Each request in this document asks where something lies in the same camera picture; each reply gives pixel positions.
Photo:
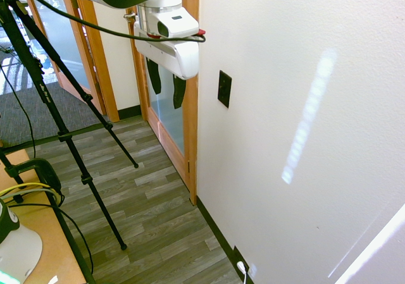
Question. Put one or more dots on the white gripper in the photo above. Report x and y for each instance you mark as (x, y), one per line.
(177, 56)

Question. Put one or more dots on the wooden door with glass pane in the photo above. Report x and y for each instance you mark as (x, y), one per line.
(167, 119)

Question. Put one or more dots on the black C-clamp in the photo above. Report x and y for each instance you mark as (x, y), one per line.
(47, 173)

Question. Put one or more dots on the dark baseboard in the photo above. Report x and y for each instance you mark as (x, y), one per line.
(218, 230)

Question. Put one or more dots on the white power plug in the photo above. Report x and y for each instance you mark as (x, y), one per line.
(242, 266)

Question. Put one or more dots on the dark light switch plate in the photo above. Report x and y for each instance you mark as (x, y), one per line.
(224, 88)

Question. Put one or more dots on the wooden glass partition frame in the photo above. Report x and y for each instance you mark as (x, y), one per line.
(98, 59)

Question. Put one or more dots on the black camera tripod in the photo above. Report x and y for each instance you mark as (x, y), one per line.
(47, 84)

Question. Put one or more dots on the dark wall outlet plate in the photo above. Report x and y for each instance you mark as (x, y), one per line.
(241, 255)

